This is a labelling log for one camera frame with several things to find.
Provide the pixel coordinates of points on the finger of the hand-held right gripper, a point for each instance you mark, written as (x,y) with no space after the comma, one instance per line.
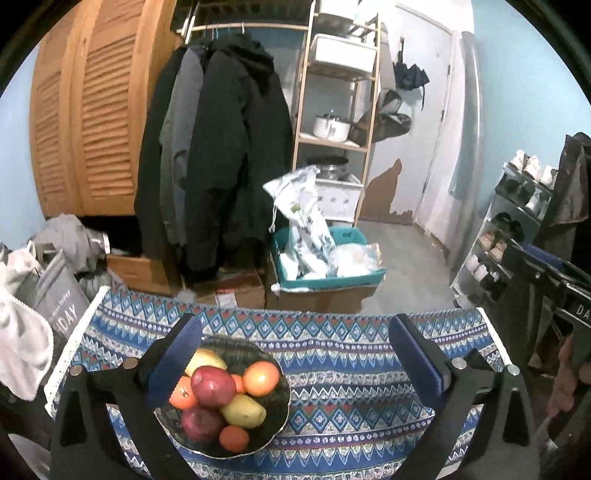
(554,259)
(521,261)

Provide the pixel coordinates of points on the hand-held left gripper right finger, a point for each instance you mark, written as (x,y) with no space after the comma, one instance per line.
(415,360)

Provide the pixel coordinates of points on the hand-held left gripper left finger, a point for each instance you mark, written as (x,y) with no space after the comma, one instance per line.
(178,364)

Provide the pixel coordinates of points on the large orange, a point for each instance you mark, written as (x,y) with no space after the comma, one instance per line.
(261,378)
(182,394)

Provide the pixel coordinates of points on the yellow pear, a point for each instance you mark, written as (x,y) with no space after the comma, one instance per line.
(207,357)

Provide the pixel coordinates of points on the red apple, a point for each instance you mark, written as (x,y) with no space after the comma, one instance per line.
(201,424)
(212,386)

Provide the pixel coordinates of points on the small orange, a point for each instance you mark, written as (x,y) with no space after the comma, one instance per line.
(238,384)
(233,438)

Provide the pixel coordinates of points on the yellow-green pear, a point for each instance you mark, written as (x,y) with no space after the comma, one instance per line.
(242,410)

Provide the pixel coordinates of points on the dark glass bowl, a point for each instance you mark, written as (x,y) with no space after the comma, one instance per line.
(272,415)

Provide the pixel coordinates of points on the person's right hand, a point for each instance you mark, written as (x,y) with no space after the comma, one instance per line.
(561,369)

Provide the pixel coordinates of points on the white shoe rack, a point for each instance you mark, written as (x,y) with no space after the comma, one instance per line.
(485,221)

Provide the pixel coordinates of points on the blue patterned blanket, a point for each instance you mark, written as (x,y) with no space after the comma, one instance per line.
(346,369)

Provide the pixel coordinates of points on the dark brown coat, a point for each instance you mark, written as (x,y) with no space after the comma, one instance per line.
(575,184)

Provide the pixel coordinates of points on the flat cardboard box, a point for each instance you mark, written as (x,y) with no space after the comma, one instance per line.
(235,290)

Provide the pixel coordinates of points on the shoe rack with shoes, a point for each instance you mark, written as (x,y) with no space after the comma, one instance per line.
(526,166)

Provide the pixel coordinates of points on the tan cardboard box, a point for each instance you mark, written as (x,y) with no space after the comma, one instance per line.
(138,272)

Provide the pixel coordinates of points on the large cardboard box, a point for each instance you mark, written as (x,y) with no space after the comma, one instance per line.
(323,300)

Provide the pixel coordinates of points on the clear plastic bag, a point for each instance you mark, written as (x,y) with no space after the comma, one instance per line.
(353,261)

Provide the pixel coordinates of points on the teal plastic bin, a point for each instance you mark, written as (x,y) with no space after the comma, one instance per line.
(323,282)

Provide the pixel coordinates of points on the grey printed bag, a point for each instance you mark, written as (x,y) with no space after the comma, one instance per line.
(60,304)

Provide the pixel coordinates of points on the silver pipe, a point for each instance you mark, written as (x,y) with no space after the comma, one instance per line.
(468,115)

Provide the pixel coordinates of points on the white hooded sweater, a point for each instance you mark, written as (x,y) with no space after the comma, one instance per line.
(23,350)

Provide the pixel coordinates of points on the light grey door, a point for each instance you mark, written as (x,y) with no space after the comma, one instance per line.
(425,138)

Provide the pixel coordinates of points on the grey cloth pile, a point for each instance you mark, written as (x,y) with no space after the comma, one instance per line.
(69,237)

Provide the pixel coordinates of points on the white plastic crate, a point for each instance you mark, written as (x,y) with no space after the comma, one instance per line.
(341,201)

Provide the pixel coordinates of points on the white printed rice bag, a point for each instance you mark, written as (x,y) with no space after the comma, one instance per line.
(302,217)

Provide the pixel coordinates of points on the dark hanging bag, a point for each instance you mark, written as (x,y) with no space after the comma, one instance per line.
(383,120)

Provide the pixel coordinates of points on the steel pot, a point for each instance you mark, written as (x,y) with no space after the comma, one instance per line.
(328,167)

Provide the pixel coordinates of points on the dark blue umbrella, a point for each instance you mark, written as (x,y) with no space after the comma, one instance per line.
(411,76)

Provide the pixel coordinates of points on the black hooded jacket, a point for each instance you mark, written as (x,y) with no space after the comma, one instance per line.
(240,152)

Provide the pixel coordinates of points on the grey jacket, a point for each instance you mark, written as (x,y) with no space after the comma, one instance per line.
(178,138)

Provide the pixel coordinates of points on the white cooking pot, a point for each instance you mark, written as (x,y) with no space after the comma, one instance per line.
(331,128)

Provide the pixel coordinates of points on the wooden louvered door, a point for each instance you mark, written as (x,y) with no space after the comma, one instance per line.
(106,115)

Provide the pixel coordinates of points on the wooden shelf rack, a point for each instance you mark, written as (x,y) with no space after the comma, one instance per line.
(300,115)

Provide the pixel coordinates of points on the white storage box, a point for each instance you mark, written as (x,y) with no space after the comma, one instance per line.
(341,53)
(334,14)

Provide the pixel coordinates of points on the wooden clothes rail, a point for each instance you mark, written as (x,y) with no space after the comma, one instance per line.
(277,26)

